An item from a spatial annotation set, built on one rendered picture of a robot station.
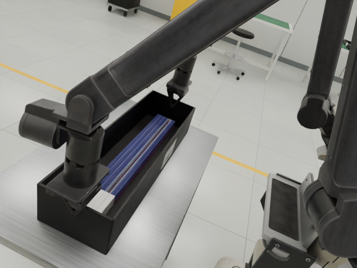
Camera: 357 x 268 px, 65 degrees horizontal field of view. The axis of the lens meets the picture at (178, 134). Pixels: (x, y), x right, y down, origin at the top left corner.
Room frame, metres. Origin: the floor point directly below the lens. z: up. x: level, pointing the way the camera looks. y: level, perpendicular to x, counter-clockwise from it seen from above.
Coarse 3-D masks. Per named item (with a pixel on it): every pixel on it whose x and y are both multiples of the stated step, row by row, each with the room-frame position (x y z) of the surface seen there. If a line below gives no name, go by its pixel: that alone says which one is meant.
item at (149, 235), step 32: (192, 128) 0.95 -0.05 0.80; (32, 160) 0.53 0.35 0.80; (64, 160) 0.57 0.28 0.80; (192, 160) 0.75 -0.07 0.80; (0, 192) 0.41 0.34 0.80; (32, 192) 0.43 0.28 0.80; (160, 192) 0.56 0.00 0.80; (192, 192) 0.60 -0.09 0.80; (0, 224) 0.33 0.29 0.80; (32, 224) 0.36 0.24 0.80; (128, 224) 0.43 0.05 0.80; (160, 224) 0.46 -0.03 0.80; (32, 256) 0.30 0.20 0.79; (64, 256) 0.31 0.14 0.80; (96, 256) 0.33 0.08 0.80; (128, 256) 0.36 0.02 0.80; (160, 256) 0.38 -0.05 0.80
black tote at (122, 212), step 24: (144, 96) 0.86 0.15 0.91; (120, 120) 0.69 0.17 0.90; (144, 120) 0.88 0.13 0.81; (120, 144) 0.70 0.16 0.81; (168, 144) 0.64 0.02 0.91; (144, 168) 0.63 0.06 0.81; (144, 192) 0.52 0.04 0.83; (48, 216) 0.37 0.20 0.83; (72, 216) 0.36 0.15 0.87; (96, 216) 0.35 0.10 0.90; (120, 216) 0.37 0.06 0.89; (96, 240) 0.35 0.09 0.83
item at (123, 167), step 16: (144, 128) 0.78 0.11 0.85; (160, 128) 0.81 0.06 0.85; (128, 144) 0.67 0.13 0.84; (144, 144) 0.69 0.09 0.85; (128, 160) 0.60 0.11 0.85; (144, 160) 0.63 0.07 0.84; (112, 176) 0.52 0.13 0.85; (128, 176) 0.54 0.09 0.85; (112, 192) 0.47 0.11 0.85; (96, 208) 0.41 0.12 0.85
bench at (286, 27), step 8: (256, 16) 4.65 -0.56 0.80; (264, 16) 4.95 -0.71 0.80; (272, 24) 4.46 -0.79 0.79; (280, 24) 4.66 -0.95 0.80; (288, 24) 4.96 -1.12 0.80; (288, 32) 4.45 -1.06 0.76; (280, 40) 5.09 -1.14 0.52; (208, 48) 4.59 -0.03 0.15; (216, 48) 4.60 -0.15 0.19; (280, 48) 4.45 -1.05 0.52; (272, 56) 5.10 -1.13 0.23; (256, 64) 4.48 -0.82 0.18; (272, 64) 4.45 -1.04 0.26
